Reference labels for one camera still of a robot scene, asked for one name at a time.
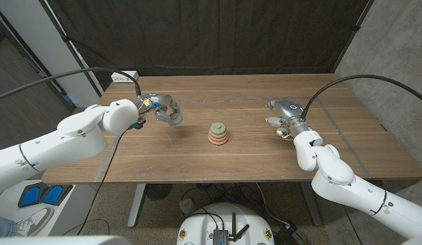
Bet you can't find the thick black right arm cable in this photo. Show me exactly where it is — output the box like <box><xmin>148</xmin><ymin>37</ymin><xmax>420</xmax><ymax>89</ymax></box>
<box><xmin>300</xmin><ymin>74</ymin><xmax>422</xmax><ymax>120</ymax></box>

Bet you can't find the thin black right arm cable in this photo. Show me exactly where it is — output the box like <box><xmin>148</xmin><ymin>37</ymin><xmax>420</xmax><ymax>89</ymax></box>
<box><xmin>345</xmin><ymin>206</ymin><xmax>367</xmax><ymax>245</ymax></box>

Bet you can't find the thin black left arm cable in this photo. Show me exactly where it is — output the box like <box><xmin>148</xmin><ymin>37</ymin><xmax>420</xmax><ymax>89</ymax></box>
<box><xmin>76</xmin><ymin>133</ymin><xmax>125</xmax><ymax>235</ymax></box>

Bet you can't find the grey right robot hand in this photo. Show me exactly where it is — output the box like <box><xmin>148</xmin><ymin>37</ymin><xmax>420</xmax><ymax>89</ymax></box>
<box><xmin>265</xmin><ymin>99</ymin><xmax>313</xmax><ymax>137</ymax></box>

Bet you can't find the person's blue jeans leg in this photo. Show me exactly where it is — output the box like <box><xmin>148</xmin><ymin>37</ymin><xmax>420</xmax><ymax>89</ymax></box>
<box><xmin>0</xmin><ymin>214</ymin><xmax>18</xmax><ymax>238</ymax></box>

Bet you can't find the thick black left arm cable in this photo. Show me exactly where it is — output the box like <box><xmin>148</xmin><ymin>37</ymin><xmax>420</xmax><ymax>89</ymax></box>
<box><xmin>0</xmin><ymin>67</ymin><xmax>142</xmax><ymax>103</ymax></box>

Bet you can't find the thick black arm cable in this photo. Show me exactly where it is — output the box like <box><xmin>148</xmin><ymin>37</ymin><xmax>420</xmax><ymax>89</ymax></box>
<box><xmin>300</xmin><ymin>74</ymin><xmax>422</xmax><ymax>120</ymax></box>
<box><xmin>0</xmin><ymin>67</ymin><xmax>142</xmax><ymax>103</ymax></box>

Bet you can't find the black backdrop stand pole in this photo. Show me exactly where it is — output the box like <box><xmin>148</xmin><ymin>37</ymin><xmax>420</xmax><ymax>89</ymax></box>
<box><xmin>39</xmin><ymin>0</ymin><xmax>105</xmax><ymax>97</ymax></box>
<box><xmin>332</xmin><ymin>0</ymin><xmax>375</xmax><ymax>73</ymax></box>

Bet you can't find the grey floor cable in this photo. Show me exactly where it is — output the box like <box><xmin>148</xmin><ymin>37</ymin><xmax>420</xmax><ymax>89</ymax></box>
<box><xmin>255</xmin><ymin>182</ymin><xmax>291</xmax><ymax>228</ymax></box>

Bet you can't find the black power adapter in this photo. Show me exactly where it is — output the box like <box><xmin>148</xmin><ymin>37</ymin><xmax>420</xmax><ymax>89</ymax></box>
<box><xmin>274</xmin><ymin>224</ymin><xmax>309</xmax><ymax>245</ymax></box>

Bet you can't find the grey round floor object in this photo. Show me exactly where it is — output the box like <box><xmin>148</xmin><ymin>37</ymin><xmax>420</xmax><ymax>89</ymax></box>
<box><xmin>179</xmin><ymin>198</ymin><xmax>196</xmax><ymax>215</ymax></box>

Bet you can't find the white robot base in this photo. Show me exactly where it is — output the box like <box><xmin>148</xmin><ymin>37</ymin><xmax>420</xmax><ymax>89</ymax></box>
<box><xmin>176</xmin><ymin>203</ymin><xmax>276</xmax><ymax>245</ymax></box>

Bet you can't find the blue foot pedal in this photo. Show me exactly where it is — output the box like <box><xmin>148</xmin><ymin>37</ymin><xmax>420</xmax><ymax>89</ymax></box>
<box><xmin>18</xmin><ymin>182</ymin><xmax>44</xmax><ymax>208</ymax></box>
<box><xmin>40</xmin><ymin>184</ymin><xmax>74</xmax><ymax>207</ymax></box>

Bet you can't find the black round floor fan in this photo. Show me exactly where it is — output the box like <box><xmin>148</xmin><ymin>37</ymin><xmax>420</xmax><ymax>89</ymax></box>
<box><xmin>146</xmin><ymin>183</ymin><xmax>173</xmax><ymax>201</ymax></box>

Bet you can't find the white grey sneaker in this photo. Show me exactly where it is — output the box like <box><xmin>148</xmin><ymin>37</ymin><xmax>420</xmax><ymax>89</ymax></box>
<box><xmin>15</xmin><ymin>206</ymin><xmax>55</xmax><ymax>236</ymax></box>

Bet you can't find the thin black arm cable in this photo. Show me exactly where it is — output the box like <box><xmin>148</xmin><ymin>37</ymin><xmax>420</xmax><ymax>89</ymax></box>
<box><xmin>345</xmin><ymin>206</ymin><xmax>367</xmax><ymax>245</ymax></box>
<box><xmin>76</xmin><ymin>133</ymin><xmax>125</xmax><ymax>235</ymax></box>

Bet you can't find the metal table leg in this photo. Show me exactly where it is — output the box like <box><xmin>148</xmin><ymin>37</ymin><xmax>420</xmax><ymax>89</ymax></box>
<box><xmin>301</xmin><ymin>182</ymin><xmax>323</xmax><ymax>227</ymax></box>
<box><xmin>127</xmin><ymin>183</ymin><xmax>147</xmax><ymax>229</ymax></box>

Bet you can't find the white power strip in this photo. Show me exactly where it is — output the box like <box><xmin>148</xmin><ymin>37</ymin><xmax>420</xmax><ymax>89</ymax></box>
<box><xmin>110</xmin><ymin>70</ymin><xmax>140</xmax><ymax>84</ymax></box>

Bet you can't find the black antenna radio box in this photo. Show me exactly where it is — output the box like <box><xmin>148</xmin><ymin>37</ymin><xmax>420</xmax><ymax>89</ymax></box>
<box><xmin>212</xmin><ymin>212</ymin><xmax>251</xmax><ymax>245</ymax></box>

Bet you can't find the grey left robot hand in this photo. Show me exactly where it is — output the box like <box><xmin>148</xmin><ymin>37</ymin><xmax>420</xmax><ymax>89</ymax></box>
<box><xmin>137</xmin><ymin>93</ymin><xmax>184</xmax><ymax>127</ymax></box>

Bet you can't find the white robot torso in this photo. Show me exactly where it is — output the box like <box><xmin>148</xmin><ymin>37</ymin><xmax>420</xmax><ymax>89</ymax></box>
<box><xmin>0</xmin><ymin>235</ymin><xmax>132</xmax><ymax>245</ymax></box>

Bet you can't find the sage green ring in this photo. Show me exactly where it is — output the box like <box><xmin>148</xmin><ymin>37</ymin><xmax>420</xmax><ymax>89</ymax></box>
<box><xmin>210</xmin><ymin>122</ymin><xmax>227</xmax><ymax>135</ymax></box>

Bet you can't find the black backdrop curtain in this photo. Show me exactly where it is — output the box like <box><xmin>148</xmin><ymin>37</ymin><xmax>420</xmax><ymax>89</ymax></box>
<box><xmin>46</xmin><ymin>0</ymin><xmax>374</xmax><ymax>92</ymax></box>

